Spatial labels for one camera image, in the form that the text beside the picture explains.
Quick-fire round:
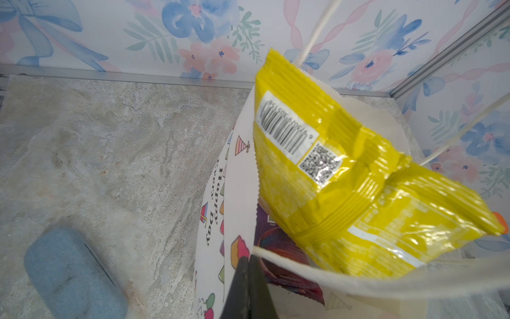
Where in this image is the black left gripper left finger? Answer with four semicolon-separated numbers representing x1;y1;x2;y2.
220;257;250;319

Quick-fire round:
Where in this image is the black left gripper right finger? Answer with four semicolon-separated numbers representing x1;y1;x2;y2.
248;255;278;319

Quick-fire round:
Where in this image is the purple Fox's candy bag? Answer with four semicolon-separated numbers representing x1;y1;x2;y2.
254;204;325;306

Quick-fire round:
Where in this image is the yellow snack bag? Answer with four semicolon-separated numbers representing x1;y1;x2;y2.
253;50;504;279

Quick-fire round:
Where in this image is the white printed paper bag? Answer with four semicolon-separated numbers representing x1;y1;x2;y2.
194;94;507;318

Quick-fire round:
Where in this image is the light blue oval object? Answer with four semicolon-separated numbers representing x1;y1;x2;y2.
24;228;128;318

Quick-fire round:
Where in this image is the aluminium enclosure frame post right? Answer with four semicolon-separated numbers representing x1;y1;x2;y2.
388;1;509;98

